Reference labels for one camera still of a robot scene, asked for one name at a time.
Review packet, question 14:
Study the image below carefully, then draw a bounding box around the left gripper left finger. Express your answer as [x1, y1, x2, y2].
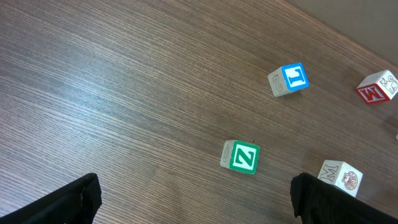
[1, 173, 102, 224]

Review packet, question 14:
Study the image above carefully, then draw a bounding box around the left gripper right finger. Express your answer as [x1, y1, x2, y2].
[290, 172, 397, 224]

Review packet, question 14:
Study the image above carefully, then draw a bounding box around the plain block blue side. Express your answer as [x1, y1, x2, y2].
[317, 160, 363, 197]

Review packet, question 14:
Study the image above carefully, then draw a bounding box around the green Z block left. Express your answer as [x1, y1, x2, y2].
[220, 140, 260, 174]

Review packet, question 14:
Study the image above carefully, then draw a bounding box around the blue 1 block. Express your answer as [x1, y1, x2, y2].
[267, 63, 310, 97]

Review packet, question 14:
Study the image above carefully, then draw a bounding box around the red-sided plain top block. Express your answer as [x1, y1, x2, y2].
[356, 70, 397, 105]

